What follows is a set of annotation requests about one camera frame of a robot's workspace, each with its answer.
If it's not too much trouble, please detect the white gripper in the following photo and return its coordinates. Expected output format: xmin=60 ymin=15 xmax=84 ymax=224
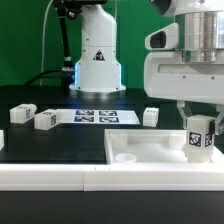
xmin=144 ymin=51 xmax=224 ymax=135

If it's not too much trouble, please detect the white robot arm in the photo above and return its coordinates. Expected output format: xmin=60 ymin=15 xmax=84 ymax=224
xmin=71 ymin=0 xmax=224 ymax=135

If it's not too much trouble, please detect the white U-shaped obstacle fence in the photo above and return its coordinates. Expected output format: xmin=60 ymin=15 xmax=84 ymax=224
xmin=0 ymin=129 xmax=224 ymax=192

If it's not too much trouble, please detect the white sheet with AprilTags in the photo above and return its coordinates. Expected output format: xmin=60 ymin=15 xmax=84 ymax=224
xmin=60 ymin=109 xmax=140 ymax=125

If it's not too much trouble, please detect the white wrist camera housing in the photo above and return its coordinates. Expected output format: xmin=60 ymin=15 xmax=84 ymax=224
xmin=145 ymin=23 xmax=179 ymax=50

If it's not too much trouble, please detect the black cable bundle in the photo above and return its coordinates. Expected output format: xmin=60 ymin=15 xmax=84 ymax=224
xmin=23 ymin=67 xmax=74 ymax=87

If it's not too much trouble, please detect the white cable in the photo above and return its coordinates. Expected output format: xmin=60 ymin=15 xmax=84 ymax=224
xmin=39 ymin=0 xmax=55 ymax=87

